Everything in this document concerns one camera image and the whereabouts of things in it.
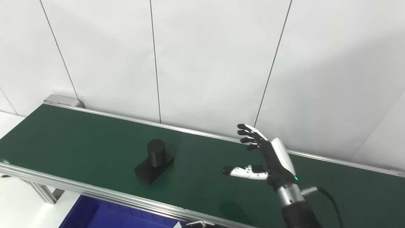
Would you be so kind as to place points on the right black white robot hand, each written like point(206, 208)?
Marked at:
point(278, 164)

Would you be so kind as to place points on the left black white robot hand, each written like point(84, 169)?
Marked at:
point(197, 224)

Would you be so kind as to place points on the black block with cylinder part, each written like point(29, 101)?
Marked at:
point(155, 158)

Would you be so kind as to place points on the blue plastic bin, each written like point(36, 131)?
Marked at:
point(101, 215)

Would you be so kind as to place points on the green conveyor belt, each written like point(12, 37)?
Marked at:
point(95, 190)
point(95, 148)

